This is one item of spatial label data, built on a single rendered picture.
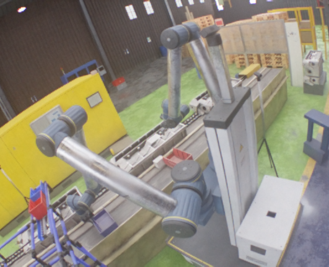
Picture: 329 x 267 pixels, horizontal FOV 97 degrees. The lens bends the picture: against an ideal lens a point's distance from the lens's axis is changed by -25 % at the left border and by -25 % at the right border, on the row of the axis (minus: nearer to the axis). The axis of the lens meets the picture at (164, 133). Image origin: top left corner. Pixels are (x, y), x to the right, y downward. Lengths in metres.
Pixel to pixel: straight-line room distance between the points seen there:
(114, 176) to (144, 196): 0.18
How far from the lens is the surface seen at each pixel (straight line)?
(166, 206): 1.06
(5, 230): 5.28
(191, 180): 1.17
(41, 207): 1.89
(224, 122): 0.86
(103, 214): 2.18
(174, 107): 1.56
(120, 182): 1.01
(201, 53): 1.50
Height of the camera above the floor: 2.18
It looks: 29 degrees down
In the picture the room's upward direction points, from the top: 22 degrees counter-clockwise
